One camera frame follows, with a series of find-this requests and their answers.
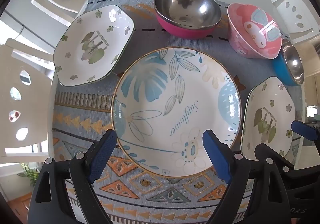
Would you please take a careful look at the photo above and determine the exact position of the green potted plant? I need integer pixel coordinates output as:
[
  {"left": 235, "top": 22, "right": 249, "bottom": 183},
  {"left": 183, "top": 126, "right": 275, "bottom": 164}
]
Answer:
[{"left": 16, "top": 163, "right": 40, "bottom": 187}]

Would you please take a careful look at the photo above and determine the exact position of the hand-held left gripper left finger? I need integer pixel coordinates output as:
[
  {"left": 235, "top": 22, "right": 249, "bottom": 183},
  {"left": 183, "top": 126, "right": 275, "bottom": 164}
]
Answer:
[{"left": 27, "top": 129, "right": 118, "bottom": 224}]

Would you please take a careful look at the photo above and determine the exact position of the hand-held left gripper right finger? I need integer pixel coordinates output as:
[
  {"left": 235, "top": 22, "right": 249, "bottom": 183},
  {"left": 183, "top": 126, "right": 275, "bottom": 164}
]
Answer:
[{"left": 202, "top": 130, "right": 292, "bottom": 224}]

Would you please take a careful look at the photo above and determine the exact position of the pink steel bowl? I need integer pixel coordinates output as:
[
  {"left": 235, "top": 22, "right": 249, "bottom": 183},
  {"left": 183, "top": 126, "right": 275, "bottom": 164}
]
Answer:
[{"left": 154, "top": 0, "right": 222, "bottom": 39}]

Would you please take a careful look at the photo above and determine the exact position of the patterned grey-blue table mat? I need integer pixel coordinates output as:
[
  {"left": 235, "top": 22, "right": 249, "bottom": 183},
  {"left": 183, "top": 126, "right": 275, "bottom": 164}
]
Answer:
[{"left": 51, "top": 0, "right": 304, "bottom": 224}]

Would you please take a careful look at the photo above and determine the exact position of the hexagonal green floral plate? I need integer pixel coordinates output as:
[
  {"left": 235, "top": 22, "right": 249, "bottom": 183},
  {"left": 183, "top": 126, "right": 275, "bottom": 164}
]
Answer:
[
  {"left": 53, "top": 5, "right": 135, "bottom": 87},
  {"left": 240, "top": 76, "right": 297, "bottom": 162}
]

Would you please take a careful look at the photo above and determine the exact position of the blue steel bowl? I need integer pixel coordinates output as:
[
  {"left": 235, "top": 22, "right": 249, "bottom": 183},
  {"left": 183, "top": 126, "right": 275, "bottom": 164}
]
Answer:
[{"left": 272, "top": 38, "right": 305, "bottom": 87}]

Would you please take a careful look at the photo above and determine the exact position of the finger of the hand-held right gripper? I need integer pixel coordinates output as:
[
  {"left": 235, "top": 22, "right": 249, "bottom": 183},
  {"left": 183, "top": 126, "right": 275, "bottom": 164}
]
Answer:
[
  {"left": 291, "top": 120, "right": 320, "bottom": 142},
  {"left": 254, "top": 143, "right": 320, "bottom": 189}
]

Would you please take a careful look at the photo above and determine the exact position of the pink cartoon bowl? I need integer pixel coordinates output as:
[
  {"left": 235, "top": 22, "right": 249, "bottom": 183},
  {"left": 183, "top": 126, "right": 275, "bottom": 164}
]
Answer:
[{"left": 227, "top": 3, "right": 282, "bottom": 59}]

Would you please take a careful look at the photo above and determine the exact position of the round blue floral plate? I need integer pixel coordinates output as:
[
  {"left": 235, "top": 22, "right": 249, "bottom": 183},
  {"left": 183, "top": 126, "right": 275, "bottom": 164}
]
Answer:
[{"left": 111, "top": 47, "right": 242, "bottom": 178}]

